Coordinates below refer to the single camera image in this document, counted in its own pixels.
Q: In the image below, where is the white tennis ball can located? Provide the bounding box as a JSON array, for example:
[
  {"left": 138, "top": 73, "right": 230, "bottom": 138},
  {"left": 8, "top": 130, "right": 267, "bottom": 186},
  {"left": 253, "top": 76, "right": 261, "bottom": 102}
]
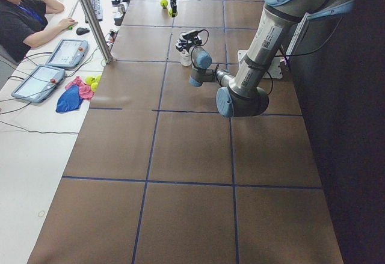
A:
[{"left": 179, "top": 49, "right": 191, "bottom": 67}]

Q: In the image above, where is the Wilson tennis ball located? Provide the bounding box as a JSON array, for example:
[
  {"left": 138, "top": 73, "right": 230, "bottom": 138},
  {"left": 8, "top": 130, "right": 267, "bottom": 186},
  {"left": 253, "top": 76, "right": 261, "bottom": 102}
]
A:
[{"left": 160, "top": 0, "right": 168, "bottom": 8}]

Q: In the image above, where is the spare tennis ball on desk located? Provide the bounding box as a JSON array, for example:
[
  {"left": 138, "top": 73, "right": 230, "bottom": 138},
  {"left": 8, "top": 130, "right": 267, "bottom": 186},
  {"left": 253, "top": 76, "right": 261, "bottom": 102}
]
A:
[{"left": 85, "top": 76, "right": 96, "bottom": 85}]

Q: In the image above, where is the small metal cup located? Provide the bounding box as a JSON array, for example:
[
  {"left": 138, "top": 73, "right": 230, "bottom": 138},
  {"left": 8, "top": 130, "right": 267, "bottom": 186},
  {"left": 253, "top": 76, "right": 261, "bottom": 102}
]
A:
[{"left": 117, "top": 3, "right": 126, "bottom": 14}]

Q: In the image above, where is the black keyboard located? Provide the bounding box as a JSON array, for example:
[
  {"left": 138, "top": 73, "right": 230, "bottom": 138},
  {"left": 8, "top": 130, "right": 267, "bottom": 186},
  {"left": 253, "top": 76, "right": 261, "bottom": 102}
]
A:
[{"left": 90, "top": 0, "right": 103, "bottom": 22}]

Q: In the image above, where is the black computer mouse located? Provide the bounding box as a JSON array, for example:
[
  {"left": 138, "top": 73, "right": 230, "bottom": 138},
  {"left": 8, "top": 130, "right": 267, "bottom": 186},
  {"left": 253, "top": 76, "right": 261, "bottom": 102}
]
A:
[{"left": 76, "top": 27, "right": 90, "bottom": 35}]

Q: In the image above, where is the pink cloth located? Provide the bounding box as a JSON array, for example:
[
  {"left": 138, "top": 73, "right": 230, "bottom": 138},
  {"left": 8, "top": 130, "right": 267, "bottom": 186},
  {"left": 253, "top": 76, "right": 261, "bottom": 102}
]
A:
[{"left": 65, "top": 76, "right": 94, "bottom": 100}]

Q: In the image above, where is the far teach pendant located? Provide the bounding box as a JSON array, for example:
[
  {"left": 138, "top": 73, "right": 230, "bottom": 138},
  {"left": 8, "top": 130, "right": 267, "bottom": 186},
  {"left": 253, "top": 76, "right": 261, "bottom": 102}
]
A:
[{"left": 46, "top": 38, "right": 88, "bottom": 69}]

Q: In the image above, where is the teach pendant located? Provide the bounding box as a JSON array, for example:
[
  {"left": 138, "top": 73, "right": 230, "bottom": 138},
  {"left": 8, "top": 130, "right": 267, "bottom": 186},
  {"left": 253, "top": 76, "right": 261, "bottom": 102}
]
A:
[
  {"left": 46, "top": 38, "right": 88, "bottom": 69},
  {"left": 11, "top": 64, "right": 66, "bottom": 103}
]

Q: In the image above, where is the blue cloth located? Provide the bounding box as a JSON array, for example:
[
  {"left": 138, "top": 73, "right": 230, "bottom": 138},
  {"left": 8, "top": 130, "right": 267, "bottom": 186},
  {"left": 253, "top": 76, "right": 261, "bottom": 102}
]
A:
[{"left": 56, "top": 85, "right": 83, "bottom": 113}]

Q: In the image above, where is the seated person in black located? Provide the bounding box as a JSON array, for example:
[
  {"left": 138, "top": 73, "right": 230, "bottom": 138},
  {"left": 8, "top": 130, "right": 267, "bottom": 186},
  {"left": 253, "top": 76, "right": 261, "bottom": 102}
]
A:
[{"left": 1, "top": 0, "right": 78, "bottom": 64}]

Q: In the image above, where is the near teach pendant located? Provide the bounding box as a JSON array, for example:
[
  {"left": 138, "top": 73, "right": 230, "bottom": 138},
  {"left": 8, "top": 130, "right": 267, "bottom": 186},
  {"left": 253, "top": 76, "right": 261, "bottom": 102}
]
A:
[{"left": 11, "top": 64, "right": 66, "bottom": 103}]

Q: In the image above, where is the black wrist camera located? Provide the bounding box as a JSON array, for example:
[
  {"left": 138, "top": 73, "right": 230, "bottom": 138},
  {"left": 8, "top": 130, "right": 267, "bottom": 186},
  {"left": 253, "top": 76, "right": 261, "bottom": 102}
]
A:
[{"left": 179, "top": 29, "right": 201, "bottom": 40}]

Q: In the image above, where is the aluminium frame post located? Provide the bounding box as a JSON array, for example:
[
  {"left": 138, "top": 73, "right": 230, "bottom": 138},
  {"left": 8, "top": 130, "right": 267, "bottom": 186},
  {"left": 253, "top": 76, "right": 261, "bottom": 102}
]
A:
[{"left": 79, "top": 0, "right": 113, "bottom": 64}]

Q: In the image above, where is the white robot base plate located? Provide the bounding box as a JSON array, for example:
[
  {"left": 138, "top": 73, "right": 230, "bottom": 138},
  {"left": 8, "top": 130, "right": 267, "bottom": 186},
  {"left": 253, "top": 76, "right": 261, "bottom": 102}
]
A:
[{"left": 237, "top": 50, "right": 283, "bottom": 79}]

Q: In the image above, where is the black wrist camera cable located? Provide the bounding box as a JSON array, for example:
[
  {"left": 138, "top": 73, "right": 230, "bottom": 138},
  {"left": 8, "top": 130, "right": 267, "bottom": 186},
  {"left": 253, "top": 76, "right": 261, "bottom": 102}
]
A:
[{"left": 195, "top": 14, "right": 343, "bottom": 96}]

